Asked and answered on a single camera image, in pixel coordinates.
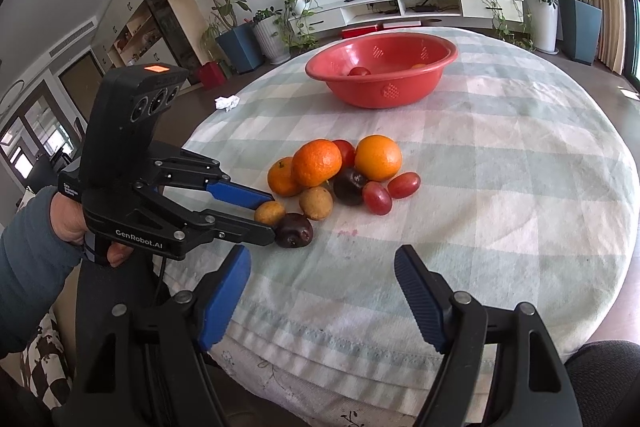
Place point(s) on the black set-top box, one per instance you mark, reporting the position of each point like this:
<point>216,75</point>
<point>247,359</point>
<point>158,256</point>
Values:
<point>421,9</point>

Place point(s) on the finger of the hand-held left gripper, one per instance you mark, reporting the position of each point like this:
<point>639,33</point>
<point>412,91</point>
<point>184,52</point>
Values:
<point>235,194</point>
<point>240,232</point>

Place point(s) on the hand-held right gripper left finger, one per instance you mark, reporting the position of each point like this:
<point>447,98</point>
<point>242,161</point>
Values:
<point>225,302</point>

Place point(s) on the dark purple plum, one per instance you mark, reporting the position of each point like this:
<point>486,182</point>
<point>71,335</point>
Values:
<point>294,230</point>
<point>350,186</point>

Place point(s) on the beige curtain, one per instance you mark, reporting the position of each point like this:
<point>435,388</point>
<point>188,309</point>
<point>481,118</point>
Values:
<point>607,7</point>

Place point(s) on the red plastic basin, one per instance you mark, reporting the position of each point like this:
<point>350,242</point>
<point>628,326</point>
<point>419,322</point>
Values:
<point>380,92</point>

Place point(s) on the person's left hand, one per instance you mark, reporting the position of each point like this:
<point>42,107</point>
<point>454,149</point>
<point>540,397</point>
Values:
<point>67,219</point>

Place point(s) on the small plant white ribbed pot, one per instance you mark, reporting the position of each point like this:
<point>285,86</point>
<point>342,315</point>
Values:
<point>272,42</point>

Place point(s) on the mandarin with stem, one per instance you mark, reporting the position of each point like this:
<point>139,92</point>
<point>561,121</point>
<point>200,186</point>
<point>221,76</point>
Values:
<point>280,179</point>

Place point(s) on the person's left forearm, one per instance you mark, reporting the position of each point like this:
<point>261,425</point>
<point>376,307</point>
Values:
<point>30,267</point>

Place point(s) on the green white checked tablecloth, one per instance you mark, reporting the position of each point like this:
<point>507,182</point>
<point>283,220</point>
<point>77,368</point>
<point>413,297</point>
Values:
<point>475,207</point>

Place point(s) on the leafy plant tall white pot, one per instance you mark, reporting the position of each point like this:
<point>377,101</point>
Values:
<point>542,27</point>

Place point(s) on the tall plant in blue pot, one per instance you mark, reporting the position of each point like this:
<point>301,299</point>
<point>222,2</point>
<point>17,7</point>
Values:
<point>240,47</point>

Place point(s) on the crumpled white tissue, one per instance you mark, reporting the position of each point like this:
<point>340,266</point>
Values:
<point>226,103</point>

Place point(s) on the brown white patterned cloth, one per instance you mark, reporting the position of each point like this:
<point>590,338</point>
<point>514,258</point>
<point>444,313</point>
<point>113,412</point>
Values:
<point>45,357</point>

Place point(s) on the brown round fruit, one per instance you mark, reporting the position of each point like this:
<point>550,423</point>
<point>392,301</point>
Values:
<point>270,213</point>
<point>316,203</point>

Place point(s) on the white television cabinet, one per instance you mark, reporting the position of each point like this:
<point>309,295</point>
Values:
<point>360,11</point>

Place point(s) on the red storage box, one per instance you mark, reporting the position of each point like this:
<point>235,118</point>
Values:
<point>360,32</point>
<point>402,25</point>

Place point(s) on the wooden wall cabinet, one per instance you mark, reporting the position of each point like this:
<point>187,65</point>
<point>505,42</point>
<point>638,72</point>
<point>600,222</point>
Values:
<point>150,7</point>

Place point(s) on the small red floor box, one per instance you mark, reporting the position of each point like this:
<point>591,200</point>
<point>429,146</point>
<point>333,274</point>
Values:
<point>212,73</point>

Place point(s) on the deep orange mandarin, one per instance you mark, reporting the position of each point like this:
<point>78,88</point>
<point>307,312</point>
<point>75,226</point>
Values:
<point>316,163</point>

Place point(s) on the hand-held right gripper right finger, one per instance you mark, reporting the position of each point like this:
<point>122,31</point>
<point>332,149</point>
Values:
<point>420,307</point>

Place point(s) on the red grape tomato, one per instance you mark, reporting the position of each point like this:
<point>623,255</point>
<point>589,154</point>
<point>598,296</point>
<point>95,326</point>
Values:
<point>404,185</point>
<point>376,198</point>

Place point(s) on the black chair cushion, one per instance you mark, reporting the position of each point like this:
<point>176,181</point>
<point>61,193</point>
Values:
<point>605,382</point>

